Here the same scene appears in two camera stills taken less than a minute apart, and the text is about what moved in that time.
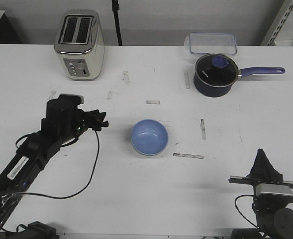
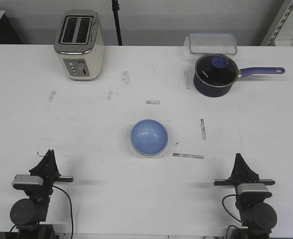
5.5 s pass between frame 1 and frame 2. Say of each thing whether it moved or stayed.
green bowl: stayed
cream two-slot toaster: stayed
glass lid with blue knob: stayed
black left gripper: moved
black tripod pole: stayed
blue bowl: stayed
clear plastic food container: stayed
